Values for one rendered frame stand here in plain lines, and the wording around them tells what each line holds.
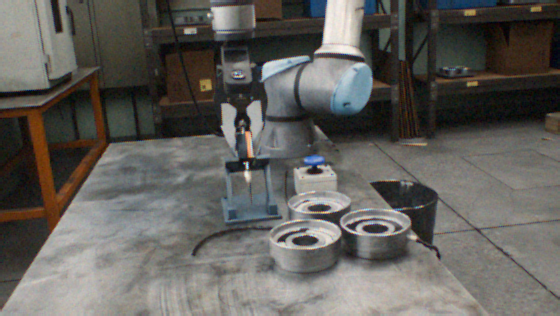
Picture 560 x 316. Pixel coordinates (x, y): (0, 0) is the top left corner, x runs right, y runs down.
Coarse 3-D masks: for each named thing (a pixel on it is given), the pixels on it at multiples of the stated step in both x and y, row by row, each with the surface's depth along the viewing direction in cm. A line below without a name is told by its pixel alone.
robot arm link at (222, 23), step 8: (216, 8) 95; (224, 8) 94; (232, 8) 94; (240, 8) 95; (248, 8) 96; (208, 16) 97; (216, 16) 96; (224, 16) 95; (232, 16) 95; (240, 16) 95; (248, 16) 96; (216, 24) 96; (224, 24) 95; (232, 24) 95; (240, 24) 95; (248, 24) 96; (224, 32) 96
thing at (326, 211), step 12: (312, 192) 98; (324, 192) 98; (336, 192) 97; (288, 204) 93; (300, 204) 96; (312, 204) 96; (324, 204) 96; (348, 204) 91; (300, 216) 90; (312, 216) 89; (324, 216) 89; (336, 216) 89
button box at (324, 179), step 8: (296, 168) 110; (304, 168) 111; (320, 168) 109; (328, 168) 110; (296, 176) 108; (304, 176) 106; (312, 176) 105; (320, 176) 105; (328, 176) 105; (296, 184) 109; (304, 184) 105; (312, 184) 105; (320, 184) 105; (328, 184) 105; (296, 192) 110; (304, 192) 105
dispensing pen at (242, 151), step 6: (240, 120) 104; (240, 126) 103; (240, 138) 101; (246, 138) 101; (240, 144) 100; (246, 144) 100; (240, 150) 100; (246, 150) 100; (240, 156) 99; (246, 156) 100; (240, 162) 101; (246, 162) 101; (246, 168) 100; (246, 174) 100; (246, 180) 100; (252, 204) 99
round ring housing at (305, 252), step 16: (288, 224) 86; (304, 224) 86; (320, 224) 86; (272, 240) 80; (288, 240) 82; (304, 240) 84; (320, 240) 81; (336, 240) 79; (272, 256) 80; (288, 256) 77; (304, 256) 77; (320, 256) 77; (336, 256) 79; (304, 272) 78
